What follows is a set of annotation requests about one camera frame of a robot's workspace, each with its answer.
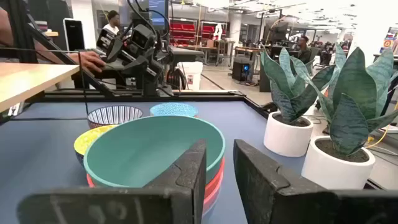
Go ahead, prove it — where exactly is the rack of red bins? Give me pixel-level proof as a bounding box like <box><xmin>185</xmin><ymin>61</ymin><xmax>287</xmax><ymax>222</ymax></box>
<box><xmin>200</xmin><ymin>21</ymin><xmax>228</xmax><ymax>41</ymax></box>
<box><xmin>169</xmin><ymin>17</ymin><xmax>198</xmax><ymax>47</ymax></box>

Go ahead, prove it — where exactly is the black desk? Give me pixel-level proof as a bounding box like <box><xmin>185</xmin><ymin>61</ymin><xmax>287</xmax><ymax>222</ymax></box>
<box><xmin>167</xmin><ymin>46</ymin><xmax>205</xmax><ymax>66</ymax></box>

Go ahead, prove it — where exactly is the light blue patterned bowl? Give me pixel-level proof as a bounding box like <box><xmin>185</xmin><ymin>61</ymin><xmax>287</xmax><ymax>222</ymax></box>
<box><xmin>149</xmin><ymin>102</ymin><xmax>199</xmax><ymax>118</ymax></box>

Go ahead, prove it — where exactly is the plain pink bowl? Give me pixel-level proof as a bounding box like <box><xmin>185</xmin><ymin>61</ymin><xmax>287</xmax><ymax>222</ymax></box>
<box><xmin>202</xmin><ymin>179</ymin><xmax>224</xmax><ymax>215</ymax></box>

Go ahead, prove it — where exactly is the snake plant in white pot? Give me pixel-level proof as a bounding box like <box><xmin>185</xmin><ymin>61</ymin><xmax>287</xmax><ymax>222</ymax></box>
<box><xmin>300</xmin><ymin>46</ymin><xmax>398</xmax><ymax>190</ymax></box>
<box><xmin>260</xmin><ymin>46</ymin><xmax>336</xmax><ymax>158</ymax></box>

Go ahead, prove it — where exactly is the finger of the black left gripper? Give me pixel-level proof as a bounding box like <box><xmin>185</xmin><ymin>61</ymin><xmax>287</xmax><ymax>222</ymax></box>
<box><xmin>105</xmin><ymin>37</ymin><xmax>124</xmax><ymax>63</ymax></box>
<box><xmin>124</xmin><ymin>57</ymin><xmax>150</xmax><ymax>72</ymax></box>

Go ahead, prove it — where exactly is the blue computer monitor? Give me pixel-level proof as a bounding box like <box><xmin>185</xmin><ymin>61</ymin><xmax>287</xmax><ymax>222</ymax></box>
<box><xmin>148</xmin><ymin>0</ymin><xmax>170</xmax><ymax>30</ymax></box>

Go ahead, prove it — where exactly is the black tablet with white edge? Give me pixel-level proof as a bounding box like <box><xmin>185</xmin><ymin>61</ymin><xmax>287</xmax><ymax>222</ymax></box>
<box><xmin>63</xmin><ymin>17</ymin><xmax>85</xmax><ymax>52</ymax></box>

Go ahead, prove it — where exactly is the yellow patterned bowl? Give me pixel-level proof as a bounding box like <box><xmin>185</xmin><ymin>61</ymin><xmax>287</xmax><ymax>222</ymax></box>
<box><xmin>73</xmin><ymin>124</ymin><xmax>118</xmax><ymax>167</ymax></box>

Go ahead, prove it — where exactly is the person's forearm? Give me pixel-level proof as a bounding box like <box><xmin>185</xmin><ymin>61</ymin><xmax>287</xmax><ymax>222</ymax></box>
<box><xmin>0</xmin><ymin>7</ymin><xmax>74</xmax><ymax>65</ymax></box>

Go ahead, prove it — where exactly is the plain red bowl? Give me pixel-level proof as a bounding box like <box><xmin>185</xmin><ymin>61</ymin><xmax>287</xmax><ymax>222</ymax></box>
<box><xmin>86</xmin><ymin>157</ymin><xmax>225</xmax><ymax>200</ymax></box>

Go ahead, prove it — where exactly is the black computer tower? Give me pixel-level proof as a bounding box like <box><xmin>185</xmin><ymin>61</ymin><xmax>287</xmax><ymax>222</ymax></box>
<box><xmin>231</xmin><ymin>57</ymin><xmax>255</xmax><ymax>83</ymax></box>

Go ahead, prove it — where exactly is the light wooden table board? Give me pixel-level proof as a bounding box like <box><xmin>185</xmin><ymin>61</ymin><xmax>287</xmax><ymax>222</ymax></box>
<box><xmin>0</xmin><ymin>46</ymin><xmax>91</xmax><ymax>124</ymax></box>

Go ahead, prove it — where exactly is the black rig frame strut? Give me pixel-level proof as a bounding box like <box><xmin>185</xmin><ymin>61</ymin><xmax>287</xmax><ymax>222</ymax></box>
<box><xmin>6</xmin><ymin>0</ymin><xmax>116</xmax><ymax>98</ymax></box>

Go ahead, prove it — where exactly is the plain teal bowl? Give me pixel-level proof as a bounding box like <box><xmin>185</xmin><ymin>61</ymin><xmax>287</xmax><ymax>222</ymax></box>
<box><xmin>83</xmin><ymin>115</ymin><xmax>226</xmax><ymax>188</ymax></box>

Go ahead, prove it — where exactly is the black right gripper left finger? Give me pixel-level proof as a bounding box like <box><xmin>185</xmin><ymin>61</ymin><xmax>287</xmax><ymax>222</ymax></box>
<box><xmin>17</xmin><ymin>139</ymin><xmax>208</xmax><ymax>224</ymax></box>

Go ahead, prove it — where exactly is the white plastic bucket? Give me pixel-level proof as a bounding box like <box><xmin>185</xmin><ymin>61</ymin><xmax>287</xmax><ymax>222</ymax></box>
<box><xmin>177</xmin><ymin>61</ymin><xmax>204</xmax><ymax>91</ymax></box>

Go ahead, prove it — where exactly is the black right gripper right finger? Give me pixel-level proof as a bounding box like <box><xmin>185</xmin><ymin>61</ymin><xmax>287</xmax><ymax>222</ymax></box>
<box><xmin>233</xmin><ymin>139</ymin><xmax>398</xmax><ymax>224</ymax></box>

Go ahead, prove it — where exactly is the person's hand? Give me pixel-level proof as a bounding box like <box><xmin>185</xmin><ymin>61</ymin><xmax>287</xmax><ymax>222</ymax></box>
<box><xmin>67</xmin><ymin>51</ymin><xmax>106</xmax><ymax>74</ymax></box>

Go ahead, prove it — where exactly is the black metal table frame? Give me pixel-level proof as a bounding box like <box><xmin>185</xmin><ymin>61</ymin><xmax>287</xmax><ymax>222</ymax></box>
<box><xmin>26</xmin><ymin>89</ymin><xmax>274</xmax><ymax>121</ymax></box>

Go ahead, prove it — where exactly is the dark blue patterned bowl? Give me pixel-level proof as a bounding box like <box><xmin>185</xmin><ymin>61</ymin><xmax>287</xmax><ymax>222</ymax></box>
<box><xmin>86</xmin><ymin>105</ymin><xmax>144</xmax><ymax>130</ymax></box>

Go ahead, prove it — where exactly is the person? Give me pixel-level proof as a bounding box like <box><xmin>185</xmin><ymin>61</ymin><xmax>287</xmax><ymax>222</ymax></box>
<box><xmin>295</xmin><ymin>35</ymin><xmax>312</xmax><ymax>65</ymax></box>
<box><xmin>101</xmin><ymin>9</ymin><xmax>123</xmax><ymax>35</ymax></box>

